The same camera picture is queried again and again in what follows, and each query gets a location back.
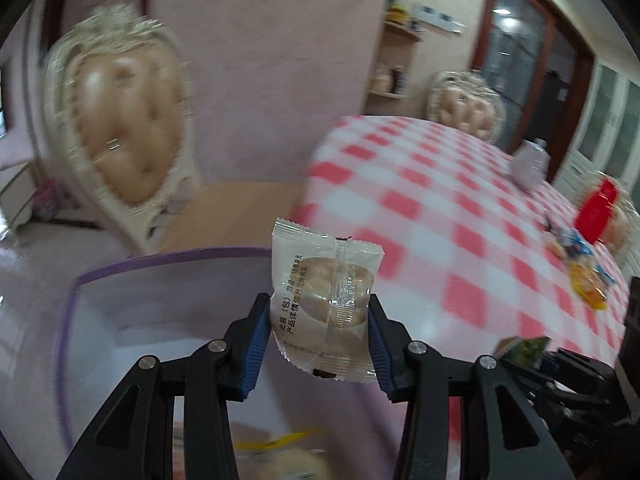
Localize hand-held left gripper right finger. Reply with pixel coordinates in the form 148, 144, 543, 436
367, 292, 576, 480

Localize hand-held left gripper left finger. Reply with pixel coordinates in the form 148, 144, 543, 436
55, 292, 273, 480

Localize cream ornate upholstered chair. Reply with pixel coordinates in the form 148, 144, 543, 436
42, 4, 203, 256
427, 70, 507, 143
575, 170, 633, 261

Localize yellow white snack packet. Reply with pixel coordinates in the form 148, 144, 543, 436
570, 260, 608, 311

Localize wooden wall shelf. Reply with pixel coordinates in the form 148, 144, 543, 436
365, 22, 425, 116

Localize green snack packet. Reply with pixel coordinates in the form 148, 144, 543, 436
495, 336, 551, 367

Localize brown framed glass door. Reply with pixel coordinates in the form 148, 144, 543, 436
470, 0, 596, 181

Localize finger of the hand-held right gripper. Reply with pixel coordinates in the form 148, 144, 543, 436
502, 357, 631, 423
542, 347, 620, 386

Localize red thermos jug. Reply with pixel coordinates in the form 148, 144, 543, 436
574, 172, 621, 243

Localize white and blue boxes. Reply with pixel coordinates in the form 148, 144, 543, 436
412, 4, 463, 34

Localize clear round pastry packet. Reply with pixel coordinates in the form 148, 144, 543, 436
270, 217, 385, 385

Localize red checked tablecloth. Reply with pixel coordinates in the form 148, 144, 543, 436
290, 115, 631, 480

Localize snack packet with yellow stripe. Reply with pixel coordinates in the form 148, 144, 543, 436
172, 425, 331, 480

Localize pale jar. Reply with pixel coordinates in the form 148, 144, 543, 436
370, 65, 394, 94

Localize clear bin with purple rim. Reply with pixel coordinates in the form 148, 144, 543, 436
56, 246, 401, 480

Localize white glass door cabinet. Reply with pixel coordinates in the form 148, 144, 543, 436
550, 60, 640, 201

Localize white kettle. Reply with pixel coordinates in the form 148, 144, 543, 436
509, 137, 550, 192

